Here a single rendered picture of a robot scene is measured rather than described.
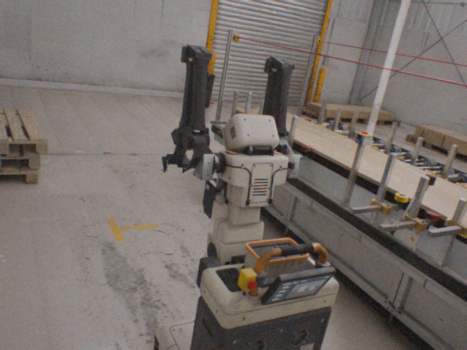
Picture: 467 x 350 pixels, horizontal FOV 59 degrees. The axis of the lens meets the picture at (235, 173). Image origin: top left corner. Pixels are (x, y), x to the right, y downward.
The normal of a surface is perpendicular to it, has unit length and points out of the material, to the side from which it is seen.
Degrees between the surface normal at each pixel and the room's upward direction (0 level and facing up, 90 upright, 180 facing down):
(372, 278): 90
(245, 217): 82
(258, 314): 90
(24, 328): 0
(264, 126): 48
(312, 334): 90
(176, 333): 0
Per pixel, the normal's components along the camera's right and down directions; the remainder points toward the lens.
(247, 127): 0.44, -0.36
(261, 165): 0.47, 0.23
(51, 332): 0.16, -0.93
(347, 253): -0.87, 0.02
